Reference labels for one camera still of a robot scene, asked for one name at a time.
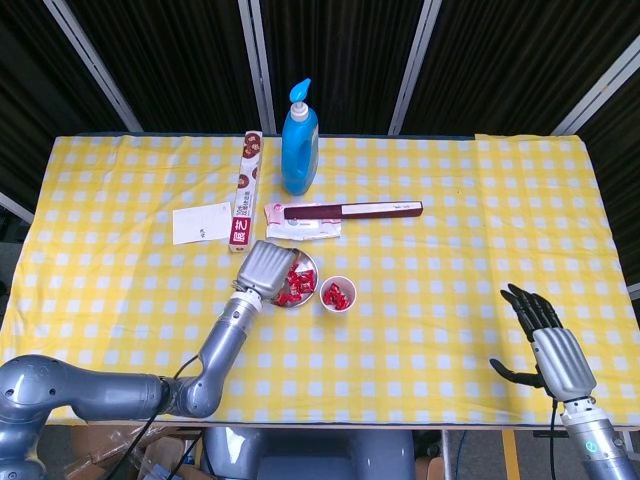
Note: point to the white paper card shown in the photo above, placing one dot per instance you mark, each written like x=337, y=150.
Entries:
x=200, y=225

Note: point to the yellow checked tablecloth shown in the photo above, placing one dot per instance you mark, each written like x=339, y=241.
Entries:
x=550, y=225
x=400, y=325

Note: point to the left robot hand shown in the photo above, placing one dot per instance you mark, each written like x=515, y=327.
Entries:
x=262, y=270

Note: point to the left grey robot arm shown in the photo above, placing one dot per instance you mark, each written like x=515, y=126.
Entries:
x=225, y=340

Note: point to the red white cling film box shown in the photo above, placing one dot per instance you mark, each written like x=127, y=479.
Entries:
x=245, y=200

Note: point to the round steel plate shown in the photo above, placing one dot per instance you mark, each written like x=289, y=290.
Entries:
x=306, y=260

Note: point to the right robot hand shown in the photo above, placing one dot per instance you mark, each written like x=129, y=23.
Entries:
x=563, y=360

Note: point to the white paper cup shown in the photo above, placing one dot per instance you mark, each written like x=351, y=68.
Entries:
x=350, y=285

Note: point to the long maroon fan case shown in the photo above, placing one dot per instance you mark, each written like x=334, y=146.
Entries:
x=375, y=210

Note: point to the brown cardboard box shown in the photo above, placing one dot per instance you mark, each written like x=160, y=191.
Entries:
x=85, y=450

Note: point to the white metal frame post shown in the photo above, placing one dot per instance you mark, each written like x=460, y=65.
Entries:
x=257, y=65
x=102, y=82
x=415, y=65
x=600, y=87
x=15, y=207

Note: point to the grey robot torso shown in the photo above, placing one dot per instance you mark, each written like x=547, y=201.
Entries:
x=310, y=455

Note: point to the pink white wet wipes pack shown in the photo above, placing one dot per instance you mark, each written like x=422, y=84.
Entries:
x=300, y=230

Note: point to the blue detergent bottle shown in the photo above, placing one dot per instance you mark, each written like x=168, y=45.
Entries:
x=300, y=155

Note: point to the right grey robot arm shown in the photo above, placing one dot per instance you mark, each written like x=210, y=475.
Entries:
x=600, y=445

